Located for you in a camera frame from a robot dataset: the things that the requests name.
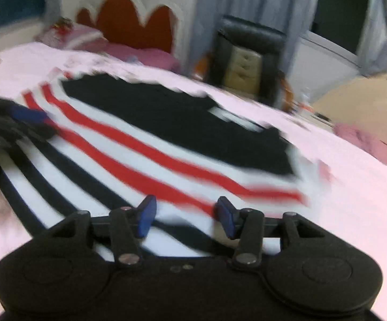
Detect pink quilt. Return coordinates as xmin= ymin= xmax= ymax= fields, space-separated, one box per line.
xmin=333 ymin=121 xmax=387 ymax=172

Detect cream round headboard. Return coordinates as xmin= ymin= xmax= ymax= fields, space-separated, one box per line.
xmin=312 ymin=74 xmax=387 ymax=149

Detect red heart-shaped headboard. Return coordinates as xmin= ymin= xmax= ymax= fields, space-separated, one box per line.
xmin=75 ymin=0 xmax=183 ymax=57

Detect striped knit sweater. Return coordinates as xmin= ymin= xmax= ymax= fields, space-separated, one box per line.
xmin=0 ymin=71 xmax=310 ymax=259

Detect pink floral bed sheet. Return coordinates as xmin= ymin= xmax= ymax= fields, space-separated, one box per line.
xmin=0 ymin=41 xmax=387 ymax=321

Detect black leather office chair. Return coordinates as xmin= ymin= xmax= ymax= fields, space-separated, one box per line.
xmin=194 ymin=15 xmax=295 ymax=112

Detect pink bedding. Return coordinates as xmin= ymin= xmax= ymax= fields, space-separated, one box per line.
xmin=106 ymin=42 xmax=181 ymax=73

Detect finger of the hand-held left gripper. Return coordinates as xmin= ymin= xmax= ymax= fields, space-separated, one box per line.
xmin=9 ymin=104 xmax=49 ymax=124
xmin=11 ymin=120 xmax=56 ymax=140

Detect pink striped pillow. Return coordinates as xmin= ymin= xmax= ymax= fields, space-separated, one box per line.
xmin=37 ymin=17 xmax=110 ymax=53

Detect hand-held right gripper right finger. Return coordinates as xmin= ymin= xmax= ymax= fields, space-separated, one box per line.
xmin=214 ymin=197 xmax=318 ymax=270

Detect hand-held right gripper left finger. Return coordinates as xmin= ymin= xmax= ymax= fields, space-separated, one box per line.
xmin=48 ymin=194 xmax=157 ymax=269

